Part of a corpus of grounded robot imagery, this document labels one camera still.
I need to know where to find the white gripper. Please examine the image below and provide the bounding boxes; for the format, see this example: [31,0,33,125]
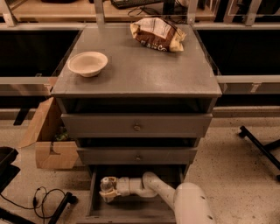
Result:
[100,177,130,203]

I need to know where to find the clear plastic water bottle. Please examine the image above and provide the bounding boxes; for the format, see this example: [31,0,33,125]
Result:
[101,177,114,192]

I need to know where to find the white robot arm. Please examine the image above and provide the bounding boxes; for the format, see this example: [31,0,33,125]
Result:
[99,171,216,224]

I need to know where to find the grey bottom drawer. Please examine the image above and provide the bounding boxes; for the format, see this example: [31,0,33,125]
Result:
[77,164,185,224]

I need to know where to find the grey drawer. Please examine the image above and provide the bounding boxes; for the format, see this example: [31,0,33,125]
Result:
[77,147,197,165]
[61,114,212,138]
[77,164,185,224]

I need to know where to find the grey middle drawer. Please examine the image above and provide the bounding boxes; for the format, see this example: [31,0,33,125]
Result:
[77,147,197,165]

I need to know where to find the grey top drawer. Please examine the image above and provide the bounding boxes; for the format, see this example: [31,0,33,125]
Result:
[61,114,212,138]

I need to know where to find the grey drawer cabinet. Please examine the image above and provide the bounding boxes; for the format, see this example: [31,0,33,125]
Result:
[51,24,223,224]

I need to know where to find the cardboard box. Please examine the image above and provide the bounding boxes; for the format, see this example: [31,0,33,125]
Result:
[18,97,79,170]

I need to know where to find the black bin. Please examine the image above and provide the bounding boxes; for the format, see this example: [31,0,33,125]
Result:
[0,146,20,193]

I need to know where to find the white paper bowl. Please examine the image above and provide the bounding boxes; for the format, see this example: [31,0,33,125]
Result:
[67,52,108,77]

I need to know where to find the black stand leg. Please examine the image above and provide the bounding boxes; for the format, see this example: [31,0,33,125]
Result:
[239,126,280,170]

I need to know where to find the brown chip bag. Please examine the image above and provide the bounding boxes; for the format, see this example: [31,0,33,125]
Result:
[130,17,186,53]

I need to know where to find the black keyboard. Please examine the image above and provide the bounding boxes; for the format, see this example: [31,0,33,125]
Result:
[110,0,164,10]

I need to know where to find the black cable on floor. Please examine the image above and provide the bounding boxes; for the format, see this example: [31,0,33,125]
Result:
[0,186,68,221]

